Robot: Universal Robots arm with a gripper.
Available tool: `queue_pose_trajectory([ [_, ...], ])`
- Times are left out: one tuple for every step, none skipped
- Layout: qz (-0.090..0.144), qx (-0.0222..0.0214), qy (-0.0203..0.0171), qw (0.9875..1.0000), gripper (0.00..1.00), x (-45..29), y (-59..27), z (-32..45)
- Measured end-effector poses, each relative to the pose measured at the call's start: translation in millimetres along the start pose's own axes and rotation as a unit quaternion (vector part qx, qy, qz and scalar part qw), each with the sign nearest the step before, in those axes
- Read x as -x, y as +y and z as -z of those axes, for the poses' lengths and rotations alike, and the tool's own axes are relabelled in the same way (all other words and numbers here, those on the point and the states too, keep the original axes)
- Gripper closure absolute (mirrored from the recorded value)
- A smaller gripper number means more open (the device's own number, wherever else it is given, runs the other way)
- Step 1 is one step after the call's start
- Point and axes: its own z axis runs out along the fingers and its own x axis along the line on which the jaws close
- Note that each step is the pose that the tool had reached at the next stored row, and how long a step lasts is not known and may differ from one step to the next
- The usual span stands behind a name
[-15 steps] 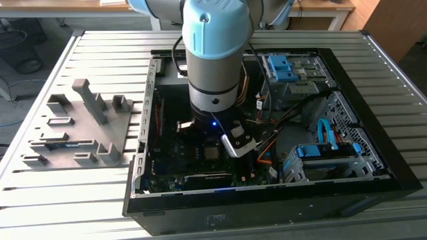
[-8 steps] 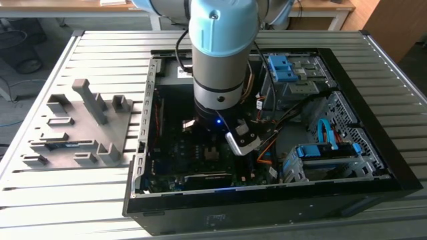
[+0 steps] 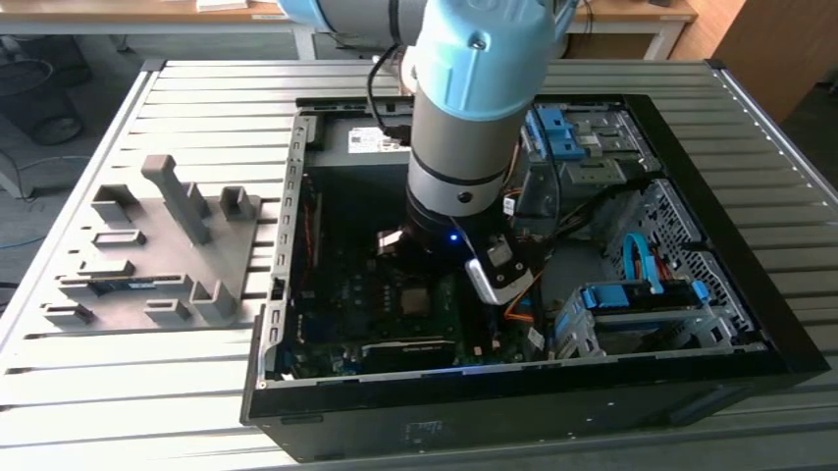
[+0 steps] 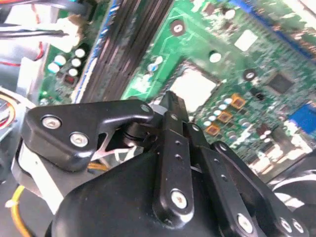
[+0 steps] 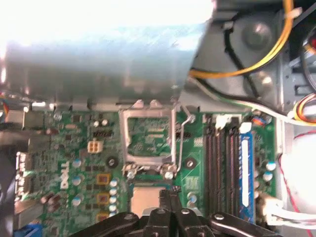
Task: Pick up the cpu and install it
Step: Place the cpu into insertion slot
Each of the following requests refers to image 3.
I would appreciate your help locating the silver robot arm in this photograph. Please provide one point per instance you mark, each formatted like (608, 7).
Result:
(472, 147)

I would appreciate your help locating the CPU socket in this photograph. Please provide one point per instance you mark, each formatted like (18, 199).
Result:
(433, 304)

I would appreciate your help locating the black RAM slot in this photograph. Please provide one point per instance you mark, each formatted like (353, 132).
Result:
(470, 324)

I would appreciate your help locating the green motherboard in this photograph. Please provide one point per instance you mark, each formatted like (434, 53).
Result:
(354, 314)

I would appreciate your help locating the grey power supply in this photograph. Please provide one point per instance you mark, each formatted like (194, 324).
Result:
(354, 159)

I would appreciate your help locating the black graphics card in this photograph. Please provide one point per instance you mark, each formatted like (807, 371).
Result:
(406, 355)

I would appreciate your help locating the grey metal disk bay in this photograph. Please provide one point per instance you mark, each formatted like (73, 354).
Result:
(589, 176)
(655, 319)

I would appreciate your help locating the hard disk in blue carrier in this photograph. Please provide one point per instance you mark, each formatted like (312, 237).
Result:
(609, 297)

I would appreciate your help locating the blue disk carrier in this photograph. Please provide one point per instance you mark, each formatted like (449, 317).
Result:
(564, 142)

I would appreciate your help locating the black PC case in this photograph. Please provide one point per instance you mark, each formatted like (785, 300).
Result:
(524, 417)

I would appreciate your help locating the grey parts rack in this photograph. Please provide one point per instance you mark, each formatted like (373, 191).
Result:
(164, 275)

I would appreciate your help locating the RAM stick with blue label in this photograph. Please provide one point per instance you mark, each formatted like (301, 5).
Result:
(132, 284)

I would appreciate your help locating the white box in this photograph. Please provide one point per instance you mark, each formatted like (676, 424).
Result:
(224, 5)

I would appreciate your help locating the wooden cabinet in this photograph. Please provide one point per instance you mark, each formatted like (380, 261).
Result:
(773, 49)

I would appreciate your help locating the wooden desk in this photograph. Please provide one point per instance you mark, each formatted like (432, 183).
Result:
(132, 12)

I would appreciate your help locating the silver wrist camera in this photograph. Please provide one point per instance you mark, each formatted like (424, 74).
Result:
(499, 279)

